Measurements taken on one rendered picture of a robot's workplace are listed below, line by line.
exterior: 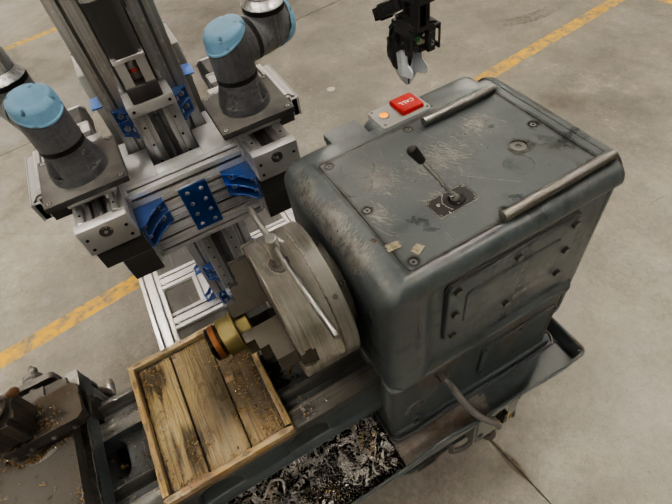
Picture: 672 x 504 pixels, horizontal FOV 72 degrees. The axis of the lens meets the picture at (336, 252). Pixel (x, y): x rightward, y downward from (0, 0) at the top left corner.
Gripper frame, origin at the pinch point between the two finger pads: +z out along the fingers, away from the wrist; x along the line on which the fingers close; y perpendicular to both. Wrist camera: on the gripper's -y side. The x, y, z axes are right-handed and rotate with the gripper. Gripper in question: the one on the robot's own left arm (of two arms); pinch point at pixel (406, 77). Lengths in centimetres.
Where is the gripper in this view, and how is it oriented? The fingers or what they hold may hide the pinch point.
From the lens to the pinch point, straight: 113.8
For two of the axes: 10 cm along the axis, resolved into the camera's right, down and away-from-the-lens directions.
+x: 8.7, -4.5, 2.2
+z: 1.3, 6.2, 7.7
